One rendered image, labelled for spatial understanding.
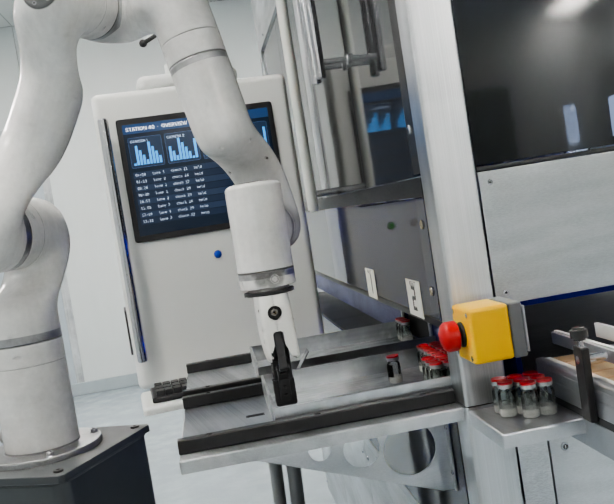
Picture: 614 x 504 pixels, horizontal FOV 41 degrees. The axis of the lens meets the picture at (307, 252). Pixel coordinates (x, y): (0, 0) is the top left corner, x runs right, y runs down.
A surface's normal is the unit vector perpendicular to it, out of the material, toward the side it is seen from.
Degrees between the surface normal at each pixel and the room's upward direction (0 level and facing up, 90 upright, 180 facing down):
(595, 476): 90
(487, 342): 90
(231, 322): 90
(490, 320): 90
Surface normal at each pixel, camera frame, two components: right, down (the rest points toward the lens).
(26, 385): 0.18, 0.02
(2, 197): 0.18, -0.23
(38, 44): -0.43, 0.67
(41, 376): 0.56, -0.04
